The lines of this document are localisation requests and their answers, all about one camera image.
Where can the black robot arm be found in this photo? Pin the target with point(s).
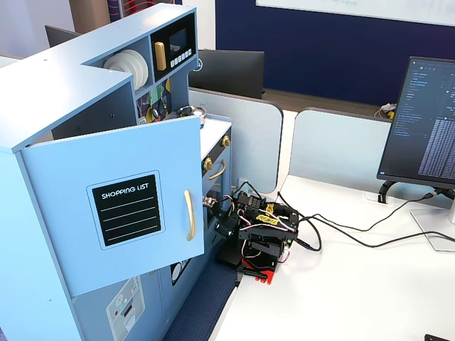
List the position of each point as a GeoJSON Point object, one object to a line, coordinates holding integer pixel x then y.
{"type": "Point", "coordinates": [270, 241]}

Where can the gold toy stove knob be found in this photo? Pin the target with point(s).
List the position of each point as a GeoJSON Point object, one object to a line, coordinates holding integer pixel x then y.
{"type": "Point", "coordinates": [208, 163]}
{"type": "Point", "coordinates": [225, 141]}

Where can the blue ice dispenser cabinet door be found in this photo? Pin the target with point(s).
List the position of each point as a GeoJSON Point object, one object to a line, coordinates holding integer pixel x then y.
{"type": "Point", "coordinates": [128, 312]}

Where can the blue toy kitchen cabinet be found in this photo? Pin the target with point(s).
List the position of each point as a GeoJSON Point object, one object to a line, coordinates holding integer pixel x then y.
{"type": "Point", "coordinates": [71, 89]}

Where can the silver monitor stand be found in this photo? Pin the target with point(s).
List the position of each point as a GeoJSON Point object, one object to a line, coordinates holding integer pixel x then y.
{"type": "Point", "coordinates": [423, 220]}

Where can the black flat device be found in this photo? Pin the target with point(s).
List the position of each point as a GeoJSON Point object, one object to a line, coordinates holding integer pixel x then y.
{"type": "Point", "coordinates": [439, 337]}

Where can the light blue desk partition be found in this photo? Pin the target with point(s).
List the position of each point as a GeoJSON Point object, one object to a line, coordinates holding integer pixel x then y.
{"type": "Point", "coordinates": [337, 145]}
{"type": "Point", "coordinates": [252, 142]}

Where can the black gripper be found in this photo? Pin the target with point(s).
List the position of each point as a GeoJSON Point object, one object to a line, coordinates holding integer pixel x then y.
{"type": "Point", "coordinates": [221, 222]}

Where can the monitor showing code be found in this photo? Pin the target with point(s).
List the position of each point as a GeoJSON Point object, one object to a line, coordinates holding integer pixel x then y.
{"type": "Point", "coordinates": [419, 124]}

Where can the dark monitor behind kitchen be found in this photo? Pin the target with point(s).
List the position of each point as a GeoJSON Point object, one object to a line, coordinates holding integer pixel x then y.
{"type": "Point", "coordinates": [60, 35]}

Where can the white toy plate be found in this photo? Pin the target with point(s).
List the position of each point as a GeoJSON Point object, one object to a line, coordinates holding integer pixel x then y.
{"type": "Point", "coordinates": [117, 64]}
{"type": "Point", "coordinates": [146, 69]}
{"type": "Point", "coordinates": [141, 71]}

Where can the small bare camera board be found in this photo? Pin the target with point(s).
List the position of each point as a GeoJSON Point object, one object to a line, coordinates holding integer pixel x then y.
{"type": "Point", "coordinates": [210, 201]}

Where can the blue dishwasher door with print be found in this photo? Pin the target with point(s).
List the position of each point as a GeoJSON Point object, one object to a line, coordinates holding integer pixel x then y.
{"type": "Point", "coordinates": [177, 273]}

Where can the black table clamp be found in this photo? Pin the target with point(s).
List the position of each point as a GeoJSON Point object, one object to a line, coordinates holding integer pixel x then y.
{"type": "Point", "coordinates": [249, 273]}

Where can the white whiteboard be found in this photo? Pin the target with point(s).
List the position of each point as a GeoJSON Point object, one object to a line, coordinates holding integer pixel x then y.
{"type": "Point", "coordinates": [355, 7]}

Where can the black monitor seen from behind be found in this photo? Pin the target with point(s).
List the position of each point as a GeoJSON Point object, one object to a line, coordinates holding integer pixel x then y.
{"type": "Point", "coordinates": [231, 72]}

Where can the silver toy pot with lid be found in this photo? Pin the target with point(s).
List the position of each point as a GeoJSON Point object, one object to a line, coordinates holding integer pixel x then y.
{"type": "Point", "coordinates": [199, 113]}

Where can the black toy microwave door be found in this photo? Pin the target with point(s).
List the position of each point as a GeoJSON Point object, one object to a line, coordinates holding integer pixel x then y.
{"type": "Point", "coordinates": [179, 39]}

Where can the small metal toy ladle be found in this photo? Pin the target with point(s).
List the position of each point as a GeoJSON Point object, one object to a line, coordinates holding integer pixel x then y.
{"type": "Point", "coordinates": [155, 113]}

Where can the blue toy oven door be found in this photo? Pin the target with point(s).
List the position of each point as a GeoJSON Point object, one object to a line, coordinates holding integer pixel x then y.
{"type": "Point", "coordinates": [217, 186]}

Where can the brown wooden panel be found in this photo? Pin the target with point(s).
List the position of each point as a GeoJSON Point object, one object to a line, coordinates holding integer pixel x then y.
{"type": "Point", "coordinates": [89, 14]}

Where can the black flat box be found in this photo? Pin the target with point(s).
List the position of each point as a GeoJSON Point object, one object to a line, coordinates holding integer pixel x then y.
{"type": "Point", "coordinates": [229, 257]}

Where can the red robot base mount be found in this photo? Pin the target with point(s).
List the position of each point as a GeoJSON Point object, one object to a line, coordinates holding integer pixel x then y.
{"type": "Point", "coordinates": [264, 276]}

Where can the blue shopping list cabinet door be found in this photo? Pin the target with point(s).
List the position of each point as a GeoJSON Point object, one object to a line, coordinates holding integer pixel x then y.
{"type": "Point", "coordinates": [64, 220]}

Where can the red striped banner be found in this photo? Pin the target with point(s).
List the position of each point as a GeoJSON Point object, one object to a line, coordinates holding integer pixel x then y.
{"type": "Point", "coordinates": [135, 6]}

